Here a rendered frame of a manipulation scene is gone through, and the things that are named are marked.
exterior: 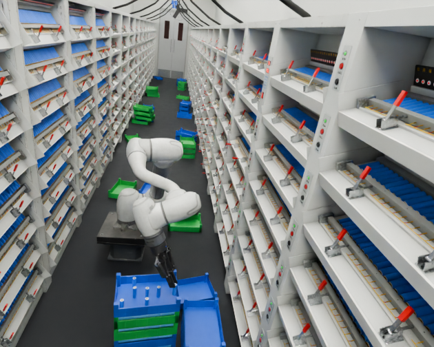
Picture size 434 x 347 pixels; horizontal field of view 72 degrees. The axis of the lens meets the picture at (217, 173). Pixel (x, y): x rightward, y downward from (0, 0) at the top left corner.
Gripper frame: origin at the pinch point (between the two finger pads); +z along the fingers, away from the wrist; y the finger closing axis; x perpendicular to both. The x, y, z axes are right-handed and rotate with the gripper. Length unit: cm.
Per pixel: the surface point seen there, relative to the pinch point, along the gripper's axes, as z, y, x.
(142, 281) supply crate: 6.8, -7.3, -23.4
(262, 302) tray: 24.0, -10.7, 36.3
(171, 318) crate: 20.4, 3.0, -6.3
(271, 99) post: -62, -59, 54
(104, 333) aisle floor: 36, 0, -58
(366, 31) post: -80, 6, 91
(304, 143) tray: -47, -17, 69
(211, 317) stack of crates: 44.6, -21.8, -0.4
